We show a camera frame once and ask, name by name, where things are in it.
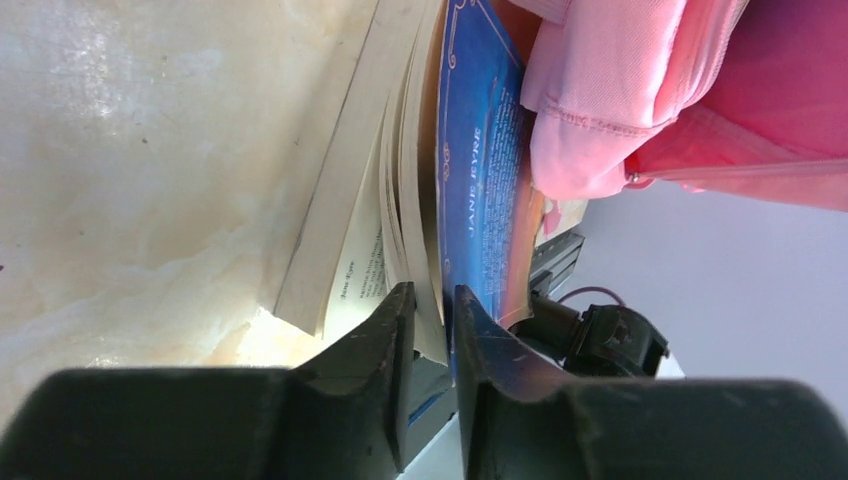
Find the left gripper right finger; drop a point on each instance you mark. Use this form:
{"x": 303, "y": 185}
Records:
{"x": 522, "y": 417}

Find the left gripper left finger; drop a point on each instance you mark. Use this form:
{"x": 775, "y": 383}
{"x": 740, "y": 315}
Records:
{"x": 341, "y": 415}

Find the dark blue sunset book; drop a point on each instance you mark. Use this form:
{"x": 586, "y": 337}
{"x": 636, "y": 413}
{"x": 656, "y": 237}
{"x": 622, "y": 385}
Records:
{"x": 371, "y": 219}

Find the pink student backpack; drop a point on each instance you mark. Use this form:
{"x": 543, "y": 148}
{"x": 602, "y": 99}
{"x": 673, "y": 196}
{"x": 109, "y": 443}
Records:
{"x": 740, "y": 97}

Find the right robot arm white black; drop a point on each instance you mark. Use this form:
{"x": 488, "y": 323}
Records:
{"x": 601, "y": 341}

